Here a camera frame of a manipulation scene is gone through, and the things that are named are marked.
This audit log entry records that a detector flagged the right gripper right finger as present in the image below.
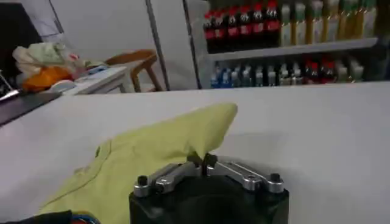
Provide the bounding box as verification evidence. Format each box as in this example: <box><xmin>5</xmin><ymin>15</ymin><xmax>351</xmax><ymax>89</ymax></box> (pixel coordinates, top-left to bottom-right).
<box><xmin>204</xmin><ymin>152</ymin><xmax>285</xmax><ymax>194</ymax></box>

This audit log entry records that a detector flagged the light green shirt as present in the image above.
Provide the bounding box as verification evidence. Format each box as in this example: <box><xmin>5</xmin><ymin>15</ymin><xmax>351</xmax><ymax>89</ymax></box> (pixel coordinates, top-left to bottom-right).
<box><xmin>35</xmin><ymin>102</ymin><xmax>239</xmax><ymax>224</ymax></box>

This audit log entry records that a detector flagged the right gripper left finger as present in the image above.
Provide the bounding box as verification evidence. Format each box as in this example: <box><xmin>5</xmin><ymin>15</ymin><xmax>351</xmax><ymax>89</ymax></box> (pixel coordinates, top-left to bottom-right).
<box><xmin>133</xmin><ymin>151</ymin><xmax>204</xmax><ymax>198</ymax></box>

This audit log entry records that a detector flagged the black slanted pole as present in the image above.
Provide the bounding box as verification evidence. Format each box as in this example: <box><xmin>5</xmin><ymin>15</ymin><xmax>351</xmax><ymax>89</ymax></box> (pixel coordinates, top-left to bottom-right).
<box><xmin>144</xmin><ymin>0</ymin><xmax>171</xmax><ymax>92</ymax></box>

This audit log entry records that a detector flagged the dark grey laptop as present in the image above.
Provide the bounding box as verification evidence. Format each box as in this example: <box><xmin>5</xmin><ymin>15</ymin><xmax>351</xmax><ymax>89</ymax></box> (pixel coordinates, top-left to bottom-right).
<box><xmin>0</xmin><ymin>69</ymin><xmax>63</xmax><ymax>127</ymax></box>

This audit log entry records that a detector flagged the black panel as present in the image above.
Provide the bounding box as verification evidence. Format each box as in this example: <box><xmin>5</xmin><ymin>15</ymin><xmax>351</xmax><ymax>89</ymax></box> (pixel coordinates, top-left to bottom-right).
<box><xmin>0</xmin><ymin>2</ymin><xmax>43</xmax><ymax>79</ymax></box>

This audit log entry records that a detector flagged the bottle shelf unit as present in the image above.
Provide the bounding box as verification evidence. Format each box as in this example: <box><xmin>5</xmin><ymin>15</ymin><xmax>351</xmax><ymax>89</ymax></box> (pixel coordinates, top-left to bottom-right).
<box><xmin>182</xmin><ymin>0</ymin><xmax>390</xmax><ymax>90</ymax></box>

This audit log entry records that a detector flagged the wooden chair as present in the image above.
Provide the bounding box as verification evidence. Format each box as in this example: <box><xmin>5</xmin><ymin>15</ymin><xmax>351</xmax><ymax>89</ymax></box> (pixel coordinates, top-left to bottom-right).
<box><xmin>104</xmin><ymin>49</ymin><xmax>165</xmax><ymax>93</ymax></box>

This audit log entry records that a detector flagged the blue packet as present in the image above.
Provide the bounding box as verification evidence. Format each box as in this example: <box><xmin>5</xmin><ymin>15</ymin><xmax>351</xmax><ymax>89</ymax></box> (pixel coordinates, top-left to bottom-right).
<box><xmin>87</xmin><ymin>65</ymin><xmax>109</xmax><ymax>75</ymax></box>

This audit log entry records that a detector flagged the orange cloth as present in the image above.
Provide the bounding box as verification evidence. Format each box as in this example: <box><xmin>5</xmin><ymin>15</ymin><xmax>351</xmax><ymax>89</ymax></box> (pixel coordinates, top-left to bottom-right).
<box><xmin>21</xmin><ymin>66</ymin><xmax>75</xmax><ymax>93</ymax></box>

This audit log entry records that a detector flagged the small white desk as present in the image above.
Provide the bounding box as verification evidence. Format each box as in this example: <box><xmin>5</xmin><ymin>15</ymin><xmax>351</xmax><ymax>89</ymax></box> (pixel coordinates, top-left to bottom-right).
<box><xmin>60</xmin><ymin>66</ymin><xmax>129</xmax><ymax>96</ymax></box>

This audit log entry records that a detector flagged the pale green cloth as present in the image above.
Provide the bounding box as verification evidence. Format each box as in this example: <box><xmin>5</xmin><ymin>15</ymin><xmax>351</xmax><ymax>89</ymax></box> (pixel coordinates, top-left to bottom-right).
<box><xmin>26</xmin><ymin>41</ymin><xmax>67</xmax><ymax>65</ymax></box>

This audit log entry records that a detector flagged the beige cloth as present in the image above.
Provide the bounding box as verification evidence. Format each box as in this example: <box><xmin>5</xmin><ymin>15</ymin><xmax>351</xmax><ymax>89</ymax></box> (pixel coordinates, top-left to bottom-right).
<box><xmin>12</xmin><ymin>45</ymin><xmax>37</xmax><ymax>77</ymax></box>

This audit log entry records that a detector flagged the grey computer mouse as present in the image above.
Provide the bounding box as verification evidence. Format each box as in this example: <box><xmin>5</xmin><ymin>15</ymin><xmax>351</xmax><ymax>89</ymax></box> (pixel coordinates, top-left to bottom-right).
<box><xmin>49</xmin><ymin>79</ymin><xmax>77</xmax><ymax>93</ymax></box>

